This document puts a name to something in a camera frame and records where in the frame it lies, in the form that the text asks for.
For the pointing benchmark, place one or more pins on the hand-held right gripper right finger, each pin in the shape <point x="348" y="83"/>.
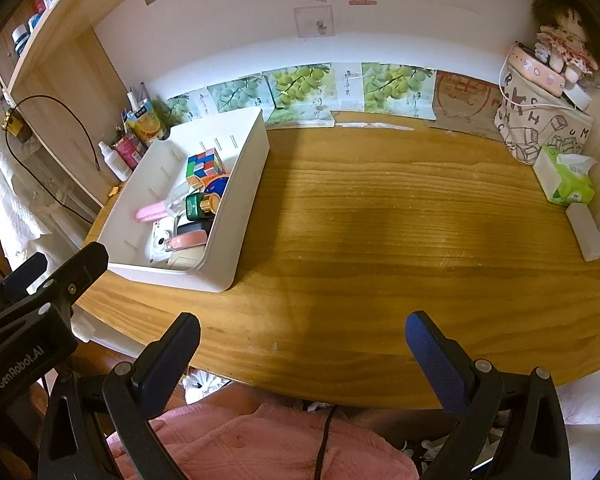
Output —
<point x="432" y="355"/>

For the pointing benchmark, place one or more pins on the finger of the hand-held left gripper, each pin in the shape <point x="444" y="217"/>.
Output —
<point x="22" y="272"/>
<point x="80" y="265"/>

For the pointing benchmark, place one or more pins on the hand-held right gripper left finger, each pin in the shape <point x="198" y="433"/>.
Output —
<point x="167" y="355"/>

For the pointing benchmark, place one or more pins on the silver compact camera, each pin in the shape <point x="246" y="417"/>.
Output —
<point x="157" y="242"/>

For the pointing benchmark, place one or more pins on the pink stick with white cap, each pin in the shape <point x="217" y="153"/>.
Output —
<point x="150" y="211"/>

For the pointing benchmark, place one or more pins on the white wedge box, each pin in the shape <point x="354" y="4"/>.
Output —
<point x="182" y="260"/>

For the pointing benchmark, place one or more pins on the pink handheld fan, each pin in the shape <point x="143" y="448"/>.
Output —
<point x="187" y="240"/>

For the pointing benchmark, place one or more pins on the clear plastic case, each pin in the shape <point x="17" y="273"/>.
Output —
<point x="177" y="197"/>

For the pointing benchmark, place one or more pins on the small black box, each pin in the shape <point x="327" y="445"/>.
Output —
<point x="195" y="227"/>

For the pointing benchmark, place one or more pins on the green perfume bottle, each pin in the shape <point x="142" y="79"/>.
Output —
<point x="200" y="206"/>

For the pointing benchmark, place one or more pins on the orange round case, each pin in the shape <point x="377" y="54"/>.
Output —
<point x="215" y="183"/>

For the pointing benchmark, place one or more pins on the colourful puzzle cube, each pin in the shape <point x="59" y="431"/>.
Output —
<point x="205" y="162"/>

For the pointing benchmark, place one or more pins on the white plastic storage bin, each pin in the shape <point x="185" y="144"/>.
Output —
<point x="240" y="200"/>

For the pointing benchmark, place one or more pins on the clear plastic bag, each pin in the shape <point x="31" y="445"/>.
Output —
<point x="10" y="200"/>

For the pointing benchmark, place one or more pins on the white plastic bottle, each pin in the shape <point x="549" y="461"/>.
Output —
<point x="117" y="165"/>

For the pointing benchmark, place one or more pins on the pink fleece clothing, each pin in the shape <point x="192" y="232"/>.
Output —
<point x="240" y="450"/>

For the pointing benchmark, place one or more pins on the pink printed pack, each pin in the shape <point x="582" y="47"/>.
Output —
<point x="127" y="150"/>

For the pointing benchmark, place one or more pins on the small gold object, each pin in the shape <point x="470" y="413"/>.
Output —
<point x="12" y="124"/>

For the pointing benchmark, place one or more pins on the blue white tube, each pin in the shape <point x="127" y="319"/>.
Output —
<point x="125" y="119"/>

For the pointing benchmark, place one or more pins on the orange juice carton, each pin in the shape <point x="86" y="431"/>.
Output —
<point x="147" y="125"/>

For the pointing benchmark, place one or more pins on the white floral bedsheet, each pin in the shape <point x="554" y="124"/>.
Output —
<point x="595" y="400"/>

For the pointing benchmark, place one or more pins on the wooden shelf unit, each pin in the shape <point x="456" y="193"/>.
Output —
<point x="80" y="85"/>

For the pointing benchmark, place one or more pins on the white rectangular box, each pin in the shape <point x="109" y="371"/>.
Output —
<point x="585" y="232"/>

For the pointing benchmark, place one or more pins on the green tissue pack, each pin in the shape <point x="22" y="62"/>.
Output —
<point x="570" y="185"/>

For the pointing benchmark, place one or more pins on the blue white jars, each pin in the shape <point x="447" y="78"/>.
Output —
<point x="20" y="35"/>

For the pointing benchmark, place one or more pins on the printed canvas bag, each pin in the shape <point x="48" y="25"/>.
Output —
<point x="530" y="130"/>

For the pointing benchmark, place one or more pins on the brown paper bag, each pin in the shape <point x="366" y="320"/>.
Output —
<point x="462" y="100"/>

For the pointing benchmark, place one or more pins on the white charger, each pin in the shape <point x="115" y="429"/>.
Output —
<point x="577" y="96"/>

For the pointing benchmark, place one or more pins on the pink round box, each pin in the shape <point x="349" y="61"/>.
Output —
<point x="535" y="67"/>

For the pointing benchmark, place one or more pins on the plush doll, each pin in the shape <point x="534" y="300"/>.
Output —
<point x="565" y="40"/>

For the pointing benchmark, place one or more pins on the pink framed wall picture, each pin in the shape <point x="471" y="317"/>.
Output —
<point x="314" y="21"/>

